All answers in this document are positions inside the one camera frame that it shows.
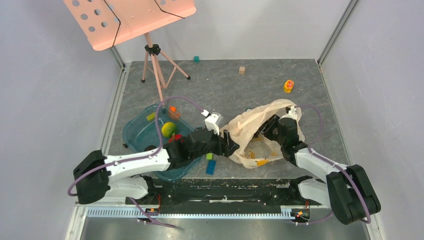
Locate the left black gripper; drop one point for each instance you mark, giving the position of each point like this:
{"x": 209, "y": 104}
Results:
{"x": 225, "y": 146}

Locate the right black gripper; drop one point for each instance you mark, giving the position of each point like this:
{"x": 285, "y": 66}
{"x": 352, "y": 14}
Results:
{"x": 268, "y": 126}

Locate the translucent cream plastic bag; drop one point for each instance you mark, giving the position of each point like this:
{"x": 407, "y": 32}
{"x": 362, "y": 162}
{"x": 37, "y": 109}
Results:
{"x": 255, "y": 151}

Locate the red fake tomato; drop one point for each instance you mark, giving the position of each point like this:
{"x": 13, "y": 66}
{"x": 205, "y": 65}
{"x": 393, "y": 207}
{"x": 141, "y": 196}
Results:
{"x": 175, "y": 137}

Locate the green fake mango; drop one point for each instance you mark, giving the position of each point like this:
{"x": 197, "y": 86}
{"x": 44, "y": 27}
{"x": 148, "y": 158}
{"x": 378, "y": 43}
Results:
{"x": 169, "y": 129}

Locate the dark purple fake plum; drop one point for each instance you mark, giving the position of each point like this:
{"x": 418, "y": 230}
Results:
{"x": 150, "y": 147}

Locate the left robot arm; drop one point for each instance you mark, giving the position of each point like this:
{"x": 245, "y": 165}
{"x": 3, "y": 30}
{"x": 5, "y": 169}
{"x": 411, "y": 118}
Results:
{"x": 99, "y": 176}

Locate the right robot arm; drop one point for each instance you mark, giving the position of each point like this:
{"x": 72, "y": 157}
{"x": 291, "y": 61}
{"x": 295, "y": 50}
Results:
{"x": 345, "y": 189}

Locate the lime green cube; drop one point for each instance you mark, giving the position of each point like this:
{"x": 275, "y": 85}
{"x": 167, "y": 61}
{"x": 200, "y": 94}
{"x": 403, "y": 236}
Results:
{"x": 209, "y": 156}

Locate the blue lego brick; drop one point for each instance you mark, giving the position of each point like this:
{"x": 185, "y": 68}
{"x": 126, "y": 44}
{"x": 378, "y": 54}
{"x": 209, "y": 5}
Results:
{"x": 210, "y": 168}

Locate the yellow butterfly toy block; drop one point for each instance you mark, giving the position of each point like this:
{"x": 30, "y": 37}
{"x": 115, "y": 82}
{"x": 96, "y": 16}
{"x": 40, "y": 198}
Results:
{"x": 288, "y": 86}

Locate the orange curved toy block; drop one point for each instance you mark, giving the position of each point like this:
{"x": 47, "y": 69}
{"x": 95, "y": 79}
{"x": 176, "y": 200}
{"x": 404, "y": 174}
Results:
{"x": 173, "y": 114}

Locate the small wooden cube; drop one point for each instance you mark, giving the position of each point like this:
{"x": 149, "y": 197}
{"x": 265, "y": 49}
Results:
{"x": 242, "y": 70}

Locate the yellow green block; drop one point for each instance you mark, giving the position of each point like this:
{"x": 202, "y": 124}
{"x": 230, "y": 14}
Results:
{"x": 151, "y": 116}

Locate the teal plastic tray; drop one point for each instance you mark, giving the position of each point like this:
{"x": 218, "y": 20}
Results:
{"x": 140, "y": 133}

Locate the pink music stand desk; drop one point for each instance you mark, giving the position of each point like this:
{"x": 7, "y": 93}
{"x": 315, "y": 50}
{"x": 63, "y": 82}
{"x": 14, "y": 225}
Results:
{"x": 107, "y": 23}

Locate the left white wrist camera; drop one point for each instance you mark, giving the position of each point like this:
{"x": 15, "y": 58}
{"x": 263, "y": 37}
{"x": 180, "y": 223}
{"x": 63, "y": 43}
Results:
{"x": 212, "y": 121}

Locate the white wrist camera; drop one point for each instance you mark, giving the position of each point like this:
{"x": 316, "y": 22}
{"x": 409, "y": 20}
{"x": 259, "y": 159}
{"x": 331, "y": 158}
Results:
{"x": 292, "y": 112}
{"x": 212, "y": 121}

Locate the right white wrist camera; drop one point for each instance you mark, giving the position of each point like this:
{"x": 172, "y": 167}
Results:
{"x": 292, "y": 112}

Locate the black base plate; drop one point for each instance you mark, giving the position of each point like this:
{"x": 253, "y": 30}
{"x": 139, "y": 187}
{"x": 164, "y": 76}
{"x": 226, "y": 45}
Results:
{"x": 221, "y": 196}

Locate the aluminium frame rail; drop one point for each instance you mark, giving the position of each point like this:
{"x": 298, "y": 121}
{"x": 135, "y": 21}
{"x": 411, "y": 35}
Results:
{"x": 119, "y": 219}

